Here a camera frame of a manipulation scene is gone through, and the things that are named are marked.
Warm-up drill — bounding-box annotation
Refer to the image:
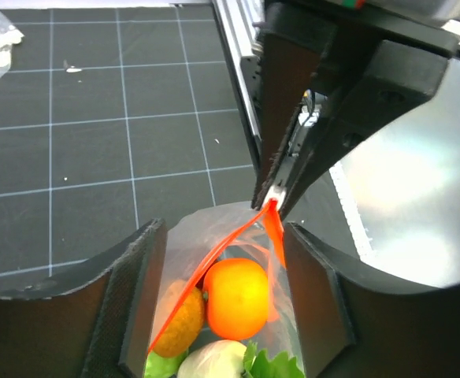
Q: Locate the orange toy fruit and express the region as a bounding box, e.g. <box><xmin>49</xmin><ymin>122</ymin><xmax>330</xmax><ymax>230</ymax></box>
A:
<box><xmin>202</xmin><ymin>258</ymin><xmax>269</xmax><ymax>340</ymax></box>

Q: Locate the black grid cutting mat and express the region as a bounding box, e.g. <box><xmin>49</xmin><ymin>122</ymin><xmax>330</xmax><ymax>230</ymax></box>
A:
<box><xmin>0</xmin><ymin>5</ymin><xmax>254</xmax><ymax>290</ymax></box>

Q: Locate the clear bag orange zipper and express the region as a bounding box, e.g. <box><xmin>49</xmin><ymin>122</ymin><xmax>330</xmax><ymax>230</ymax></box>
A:
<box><xmin>144</xmin><ymin>200</ymin><xmax>305</xmax><ymax>377</ymax></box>

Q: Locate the green plastic leaf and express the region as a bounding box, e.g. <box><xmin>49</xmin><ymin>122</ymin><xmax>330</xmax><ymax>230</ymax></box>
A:
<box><xmin>143</xmin><ymin>342</ymin><xmax>305</xmax><ymax>378</ymax></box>

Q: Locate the brown kiwi toy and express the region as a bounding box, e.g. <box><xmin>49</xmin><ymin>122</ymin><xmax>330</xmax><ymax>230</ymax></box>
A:
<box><xmin>152</xmin><ymin>280</ymin><xmax>206</xmax><ymax>358</ymax></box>

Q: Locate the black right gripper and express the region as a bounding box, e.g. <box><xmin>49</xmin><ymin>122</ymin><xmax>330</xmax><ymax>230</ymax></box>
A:
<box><xmin>252</xmin><ymin>1</ymin><xmax>460</xmax><ymax>217</ymax></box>

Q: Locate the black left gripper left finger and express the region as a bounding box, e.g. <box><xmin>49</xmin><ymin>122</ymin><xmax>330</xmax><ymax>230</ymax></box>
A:
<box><xmin>0</xmin><ymin>219</ymin><xmax>167</xmax><ymax>377</ymax></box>

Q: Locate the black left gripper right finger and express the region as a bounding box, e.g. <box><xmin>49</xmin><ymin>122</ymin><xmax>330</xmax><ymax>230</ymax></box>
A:
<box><xmin>284</xmin><ymin>223</ymin><xmax>460</xmax><ymax>377</ymax></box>

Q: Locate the white radish toy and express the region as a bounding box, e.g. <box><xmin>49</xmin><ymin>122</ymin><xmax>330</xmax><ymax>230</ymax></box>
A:
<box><xmin>176</xmin><ymin>340</ymin><xmax>247</xmax><ymax>378</ymax></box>

